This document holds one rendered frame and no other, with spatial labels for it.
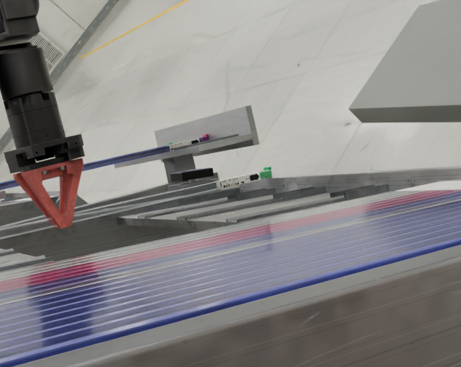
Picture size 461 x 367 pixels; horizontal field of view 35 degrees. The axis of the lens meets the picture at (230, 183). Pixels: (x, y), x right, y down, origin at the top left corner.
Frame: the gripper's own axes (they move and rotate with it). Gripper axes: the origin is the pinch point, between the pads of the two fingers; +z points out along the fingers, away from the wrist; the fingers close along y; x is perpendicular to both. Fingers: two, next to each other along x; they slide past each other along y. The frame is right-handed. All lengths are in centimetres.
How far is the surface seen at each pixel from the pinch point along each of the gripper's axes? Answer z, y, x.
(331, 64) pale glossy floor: -15, -151, 169
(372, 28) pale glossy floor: -25, -137, 182
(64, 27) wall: -141, -747, 282
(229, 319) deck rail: -1, 60, -13
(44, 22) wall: -150, -747, 261
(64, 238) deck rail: 3.1, -8.0, 2.1
